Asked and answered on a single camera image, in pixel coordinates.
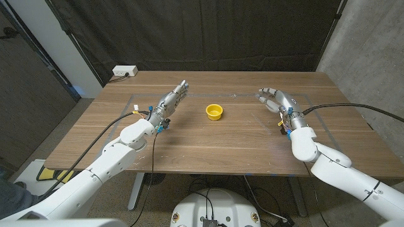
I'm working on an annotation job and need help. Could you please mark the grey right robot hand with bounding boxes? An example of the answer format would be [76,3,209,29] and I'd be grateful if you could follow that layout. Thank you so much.
[254,87,309,131]

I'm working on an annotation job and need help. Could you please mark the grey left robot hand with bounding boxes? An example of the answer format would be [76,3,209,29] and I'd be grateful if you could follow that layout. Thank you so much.
[147,79,189,127]

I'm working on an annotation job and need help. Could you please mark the clear plastic pipette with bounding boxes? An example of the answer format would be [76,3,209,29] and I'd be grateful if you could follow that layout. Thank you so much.
[251,112,272,136]

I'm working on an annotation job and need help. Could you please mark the yellow plastic cup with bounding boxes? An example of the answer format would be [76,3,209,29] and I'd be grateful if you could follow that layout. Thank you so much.
[205,103,224,122]

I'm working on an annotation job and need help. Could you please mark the white power strip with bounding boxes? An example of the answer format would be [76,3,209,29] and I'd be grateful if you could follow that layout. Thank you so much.
[112,65,139,78]

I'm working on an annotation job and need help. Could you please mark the black backdrop cloth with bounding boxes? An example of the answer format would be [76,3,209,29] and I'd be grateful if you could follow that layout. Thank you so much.
[50,0,343,86]

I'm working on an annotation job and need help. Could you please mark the black backdrop stand pole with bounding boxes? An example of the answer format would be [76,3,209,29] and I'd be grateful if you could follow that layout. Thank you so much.
[44,0,105,88]
[315,0,348,72]

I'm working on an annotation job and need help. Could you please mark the grey table leg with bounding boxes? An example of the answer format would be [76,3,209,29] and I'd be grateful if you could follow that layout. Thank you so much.
[287,176,307,218]
[127,172,146,211]

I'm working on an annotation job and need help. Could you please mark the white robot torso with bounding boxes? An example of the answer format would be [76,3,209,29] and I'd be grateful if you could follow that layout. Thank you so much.
[169,188,262,227]

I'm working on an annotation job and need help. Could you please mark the yellow and black floor object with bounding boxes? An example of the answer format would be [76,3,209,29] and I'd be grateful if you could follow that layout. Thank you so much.
[37,166,75,185]

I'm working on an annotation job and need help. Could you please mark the white floor mat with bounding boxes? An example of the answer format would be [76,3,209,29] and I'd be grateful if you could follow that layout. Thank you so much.
[12,159,80,196]

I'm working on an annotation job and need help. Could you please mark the person leg in jeans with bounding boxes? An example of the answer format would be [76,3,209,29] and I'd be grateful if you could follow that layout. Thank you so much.
[0,170,39,220]

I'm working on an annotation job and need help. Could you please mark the black power strip cord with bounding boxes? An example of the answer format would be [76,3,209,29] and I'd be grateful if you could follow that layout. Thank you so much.
[109,73,130,83]

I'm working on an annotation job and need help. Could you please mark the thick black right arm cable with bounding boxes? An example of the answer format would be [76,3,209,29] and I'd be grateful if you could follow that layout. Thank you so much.
[302,103,404,123]

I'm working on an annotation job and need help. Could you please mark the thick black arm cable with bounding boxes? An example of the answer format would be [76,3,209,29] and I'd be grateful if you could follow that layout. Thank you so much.
[302,103,404,123]
[37,110,151,202]

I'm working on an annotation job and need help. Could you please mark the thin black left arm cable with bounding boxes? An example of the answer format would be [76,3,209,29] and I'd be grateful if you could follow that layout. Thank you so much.
[129,132,158,227]

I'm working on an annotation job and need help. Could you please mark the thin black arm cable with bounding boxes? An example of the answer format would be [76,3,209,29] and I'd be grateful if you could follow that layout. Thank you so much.
[302,162,331,227]
[129,132,158,227]

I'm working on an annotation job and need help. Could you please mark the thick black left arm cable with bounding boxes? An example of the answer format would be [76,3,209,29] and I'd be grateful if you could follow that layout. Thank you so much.
[37,110,151,202]

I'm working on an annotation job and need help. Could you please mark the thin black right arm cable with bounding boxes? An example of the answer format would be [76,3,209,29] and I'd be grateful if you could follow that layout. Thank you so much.
[302,162,331,227]

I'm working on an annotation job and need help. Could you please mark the white floor cable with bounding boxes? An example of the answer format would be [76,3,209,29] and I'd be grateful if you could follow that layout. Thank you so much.
[242,175,287,221]

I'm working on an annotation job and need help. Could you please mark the black door handle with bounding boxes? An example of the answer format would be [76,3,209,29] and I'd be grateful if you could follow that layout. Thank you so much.
[0,26,20,40]

